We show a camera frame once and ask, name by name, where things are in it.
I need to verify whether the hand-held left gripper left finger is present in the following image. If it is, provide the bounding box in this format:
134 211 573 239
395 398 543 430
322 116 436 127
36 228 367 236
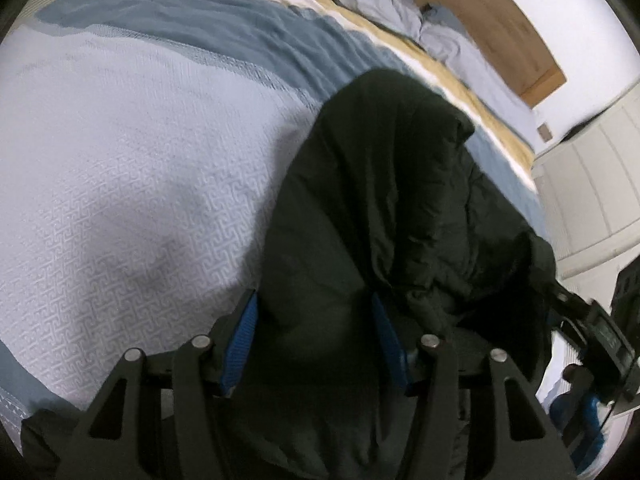
55 287 261 480

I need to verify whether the person's blue clothing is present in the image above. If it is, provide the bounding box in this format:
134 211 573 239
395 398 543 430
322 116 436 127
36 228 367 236
547 390 607 443

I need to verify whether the wooden headboard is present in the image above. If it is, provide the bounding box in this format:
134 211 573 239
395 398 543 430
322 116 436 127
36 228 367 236
370 0 568 109

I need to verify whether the striped bedspread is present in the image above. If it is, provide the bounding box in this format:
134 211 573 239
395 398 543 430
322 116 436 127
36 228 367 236
0 0 633 480

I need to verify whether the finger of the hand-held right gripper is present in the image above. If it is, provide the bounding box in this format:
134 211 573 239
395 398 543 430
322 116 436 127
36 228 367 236
542 267 598 323

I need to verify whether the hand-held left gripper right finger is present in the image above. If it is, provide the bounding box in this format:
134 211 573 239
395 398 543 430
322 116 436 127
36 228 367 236
370 292 578 480

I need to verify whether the black puffer coat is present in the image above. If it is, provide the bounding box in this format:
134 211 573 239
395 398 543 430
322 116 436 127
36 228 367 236
20 67 560 480

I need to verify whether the white wardrobe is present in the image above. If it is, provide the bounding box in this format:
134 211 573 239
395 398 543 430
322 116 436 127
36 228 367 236
531 74 640 283

